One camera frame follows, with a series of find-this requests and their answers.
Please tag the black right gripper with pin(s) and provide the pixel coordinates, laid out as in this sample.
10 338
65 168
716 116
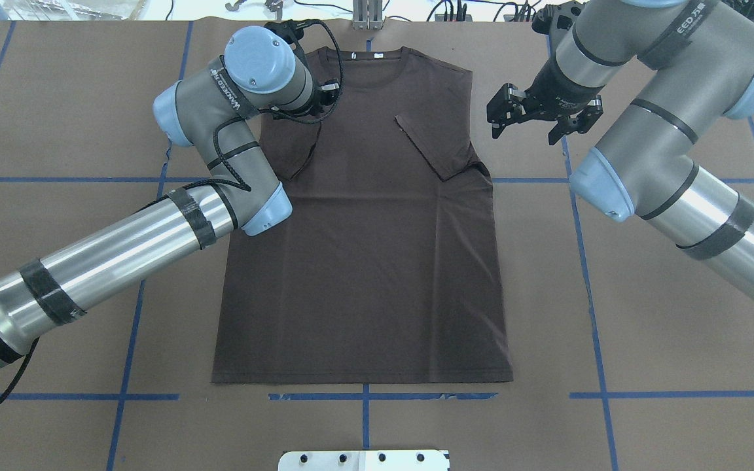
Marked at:
552 87

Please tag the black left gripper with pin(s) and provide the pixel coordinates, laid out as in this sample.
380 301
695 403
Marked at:
328 89

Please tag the dark brown t-shirt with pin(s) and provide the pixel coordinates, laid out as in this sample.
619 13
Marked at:
387 270

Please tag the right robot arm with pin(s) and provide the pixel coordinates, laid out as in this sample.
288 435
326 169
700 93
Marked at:
702 53

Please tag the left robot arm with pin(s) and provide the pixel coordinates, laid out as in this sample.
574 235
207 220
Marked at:
262 70

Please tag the grey reacher grabber tool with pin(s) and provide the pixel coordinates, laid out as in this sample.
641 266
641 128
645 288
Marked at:
269 6

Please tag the aluminium frame post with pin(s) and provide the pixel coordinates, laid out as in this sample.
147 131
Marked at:
368 14

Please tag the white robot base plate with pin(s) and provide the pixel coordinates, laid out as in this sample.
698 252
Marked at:
386 459

